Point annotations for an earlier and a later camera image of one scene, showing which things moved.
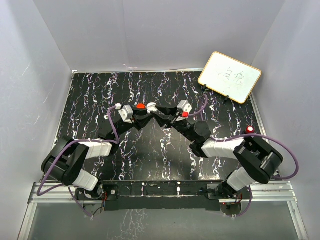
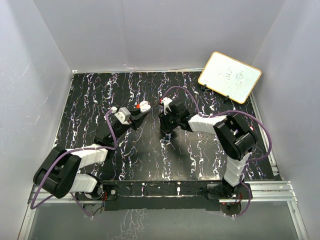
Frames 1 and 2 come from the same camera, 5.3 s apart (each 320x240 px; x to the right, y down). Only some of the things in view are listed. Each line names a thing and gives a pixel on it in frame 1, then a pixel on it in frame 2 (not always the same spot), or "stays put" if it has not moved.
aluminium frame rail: x=49 y=193 stays put
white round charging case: x=151 y=107 → x=144 y=106
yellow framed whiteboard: x=233 y=78 stays put
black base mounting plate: x=204 y=195 stays put
